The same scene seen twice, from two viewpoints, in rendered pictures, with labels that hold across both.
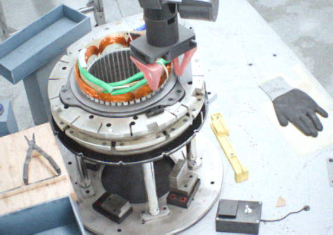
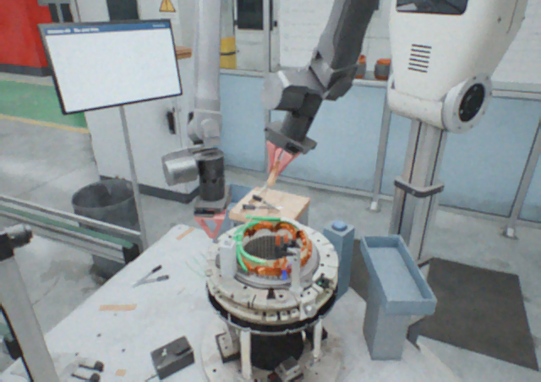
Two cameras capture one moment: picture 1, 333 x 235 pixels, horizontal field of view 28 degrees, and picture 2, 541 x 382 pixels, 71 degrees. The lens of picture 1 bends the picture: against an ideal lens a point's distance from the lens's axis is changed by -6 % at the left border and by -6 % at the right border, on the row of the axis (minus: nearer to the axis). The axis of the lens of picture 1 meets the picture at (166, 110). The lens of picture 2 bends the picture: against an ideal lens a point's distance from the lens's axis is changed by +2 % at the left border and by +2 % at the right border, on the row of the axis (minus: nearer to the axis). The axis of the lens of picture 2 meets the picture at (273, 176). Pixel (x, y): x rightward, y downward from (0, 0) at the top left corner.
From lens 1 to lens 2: 168 cm
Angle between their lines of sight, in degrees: 97
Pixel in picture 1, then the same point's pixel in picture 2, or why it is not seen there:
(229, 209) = (177, 343)
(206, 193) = (211, 359)
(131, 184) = (273, 339)
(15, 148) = (286, 210)
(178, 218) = (215, 330)
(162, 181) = (255, 355)
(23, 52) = (396, 266)
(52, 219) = not seen: hidden behind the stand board
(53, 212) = not seen: hidden behind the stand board
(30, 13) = not seen: outside the picture
